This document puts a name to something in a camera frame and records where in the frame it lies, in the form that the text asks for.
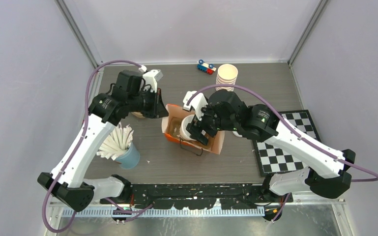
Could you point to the stack of white paper cups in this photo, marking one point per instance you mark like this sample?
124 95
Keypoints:
226 74

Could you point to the black white checkerboard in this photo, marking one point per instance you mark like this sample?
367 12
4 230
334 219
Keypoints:
274 160

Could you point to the red blue toy car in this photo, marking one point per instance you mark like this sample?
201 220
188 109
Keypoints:
205 67

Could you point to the orange paper bag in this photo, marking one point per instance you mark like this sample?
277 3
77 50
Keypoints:
176 111

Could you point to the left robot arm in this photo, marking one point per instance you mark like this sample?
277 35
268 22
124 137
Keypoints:
132 92

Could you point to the blue plastic cup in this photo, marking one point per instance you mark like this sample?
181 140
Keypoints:
130 159

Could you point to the crumpled white paper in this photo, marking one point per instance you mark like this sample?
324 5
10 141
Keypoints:
117 143

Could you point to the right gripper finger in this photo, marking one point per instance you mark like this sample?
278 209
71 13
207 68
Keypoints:
207 138
194 128

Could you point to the white plastic lid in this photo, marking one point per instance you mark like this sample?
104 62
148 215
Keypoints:
237 134
183 132

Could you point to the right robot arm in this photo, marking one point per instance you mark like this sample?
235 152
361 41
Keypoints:
326 169

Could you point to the cardboard cup carrier tray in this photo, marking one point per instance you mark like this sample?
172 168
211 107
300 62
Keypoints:
138 115

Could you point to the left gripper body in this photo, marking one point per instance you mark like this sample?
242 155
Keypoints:
149 103

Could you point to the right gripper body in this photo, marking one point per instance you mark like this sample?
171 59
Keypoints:
210 121

